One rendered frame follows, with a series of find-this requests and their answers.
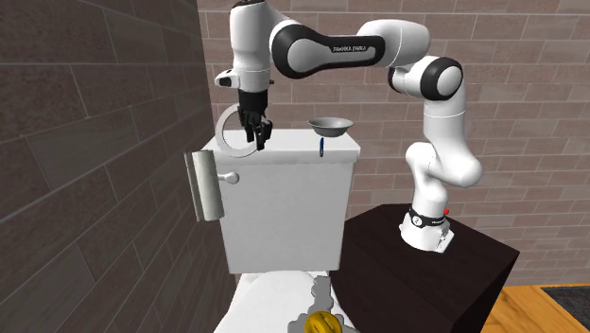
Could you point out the grey toilet paper holder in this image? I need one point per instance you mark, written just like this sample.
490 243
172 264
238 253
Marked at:
205 187

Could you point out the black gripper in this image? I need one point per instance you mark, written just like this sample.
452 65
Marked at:
252 100

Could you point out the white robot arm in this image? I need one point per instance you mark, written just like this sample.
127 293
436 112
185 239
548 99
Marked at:
440 115

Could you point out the white toilet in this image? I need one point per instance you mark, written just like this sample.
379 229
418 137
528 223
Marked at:
286 207

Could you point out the grey bowl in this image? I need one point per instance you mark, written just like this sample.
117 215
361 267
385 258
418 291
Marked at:
330 126

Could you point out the yellow round object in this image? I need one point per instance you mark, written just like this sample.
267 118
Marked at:
323 324

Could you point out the dark robot stand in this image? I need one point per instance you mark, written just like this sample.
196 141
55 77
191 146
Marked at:
415 286

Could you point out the blue pen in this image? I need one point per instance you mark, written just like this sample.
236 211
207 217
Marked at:
321 147

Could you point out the dark grey floor mat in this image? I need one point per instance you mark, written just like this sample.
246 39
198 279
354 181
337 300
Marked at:
570 302

